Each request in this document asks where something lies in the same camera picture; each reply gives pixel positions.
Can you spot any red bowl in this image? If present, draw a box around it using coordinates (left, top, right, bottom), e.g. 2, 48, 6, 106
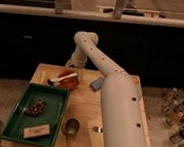
58, 69, 79, 91

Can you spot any spice bottle rack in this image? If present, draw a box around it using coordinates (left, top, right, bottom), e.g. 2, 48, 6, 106
154, 85, 184, 147

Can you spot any wooden block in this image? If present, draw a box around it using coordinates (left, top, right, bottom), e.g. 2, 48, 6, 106
23, 124, 50, 139

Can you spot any small metal cup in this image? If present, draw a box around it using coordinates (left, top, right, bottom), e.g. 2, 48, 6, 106
63, 118, 80, 137

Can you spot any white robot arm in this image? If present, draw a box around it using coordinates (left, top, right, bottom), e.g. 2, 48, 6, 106
71, 31, 149, 147

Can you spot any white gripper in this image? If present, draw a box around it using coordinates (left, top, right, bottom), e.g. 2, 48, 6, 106
70, 49, 87, 69

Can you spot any blue sponge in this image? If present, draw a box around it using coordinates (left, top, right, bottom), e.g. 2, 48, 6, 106
90, 77, 104, 92

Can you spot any green plastic tray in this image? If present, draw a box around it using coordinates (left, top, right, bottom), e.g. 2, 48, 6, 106
1, 83, 70, 147

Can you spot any bunch of red grapes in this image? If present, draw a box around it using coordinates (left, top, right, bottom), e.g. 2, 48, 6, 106
23, 98, 46, 117

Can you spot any white handled brush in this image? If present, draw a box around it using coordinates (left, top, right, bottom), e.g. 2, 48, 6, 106
47, 73, 77, 85

